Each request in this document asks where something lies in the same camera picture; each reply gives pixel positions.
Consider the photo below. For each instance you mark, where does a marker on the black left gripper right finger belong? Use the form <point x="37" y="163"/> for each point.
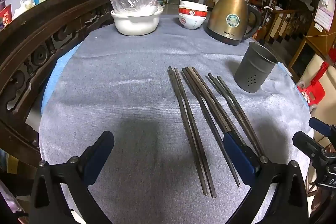
<point x="288" y="203"/>

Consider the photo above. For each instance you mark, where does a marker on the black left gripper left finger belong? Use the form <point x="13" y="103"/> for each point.
<point x="48" y="203"/>

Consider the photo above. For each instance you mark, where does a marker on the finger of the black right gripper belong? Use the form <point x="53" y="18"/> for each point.
<point x="321" y="127"/>
<point x="308" y="146"/>

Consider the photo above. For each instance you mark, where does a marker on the dark chopstick seven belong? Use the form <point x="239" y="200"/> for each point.
<point x="252" y="135"/>

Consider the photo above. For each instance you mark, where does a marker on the dark chopstick four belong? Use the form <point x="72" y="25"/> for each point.
<point x="211" y="104"/>

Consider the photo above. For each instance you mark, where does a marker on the dark chopstick six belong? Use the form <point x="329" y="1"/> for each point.
<point x="230" y="104"/>

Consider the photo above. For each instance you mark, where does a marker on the dark chopstick two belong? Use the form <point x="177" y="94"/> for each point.
<point x="196" y="137"/>

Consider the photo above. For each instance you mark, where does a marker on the dark chopstick five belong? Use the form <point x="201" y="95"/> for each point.
<point x="228" y="121"/>

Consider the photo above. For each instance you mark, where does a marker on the red plastic chair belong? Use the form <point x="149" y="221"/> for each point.
<point x="314" y="93"/>

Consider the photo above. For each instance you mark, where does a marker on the dark grey utensil holder cup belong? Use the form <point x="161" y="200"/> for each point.
<point x="255" y="67"/>

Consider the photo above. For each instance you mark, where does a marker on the wooden stair railing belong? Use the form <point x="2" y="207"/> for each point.
<point x="282" y="24"/>

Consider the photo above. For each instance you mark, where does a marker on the gold electric kettle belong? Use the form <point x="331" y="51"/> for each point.
<point x="233" y="21"/>

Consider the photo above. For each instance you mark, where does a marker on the blue table cover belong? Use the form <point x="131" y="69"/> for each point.
<point x="55" y="76"/>

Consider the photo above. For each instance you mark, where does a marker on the grey towel cloth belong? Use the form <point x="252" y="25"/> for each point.
<point x="121" y="84"/>

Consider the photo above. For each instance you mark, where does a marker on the red white bowl stack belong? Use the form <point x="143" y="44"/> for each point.
<point x="192" y="14"/>

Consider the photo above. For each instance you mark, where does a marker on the dark carved wooden chair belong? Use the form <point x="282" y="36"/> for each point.
<point x="30" y="47"/>

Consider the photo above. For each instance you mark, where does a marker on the pink wall calendar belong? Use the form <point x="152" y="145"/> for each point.
<point x="324" y="14"/>

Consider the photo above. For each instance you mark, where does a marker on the white pot with handles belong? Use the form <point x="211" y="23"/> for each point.
<point x="130" y="25"/>

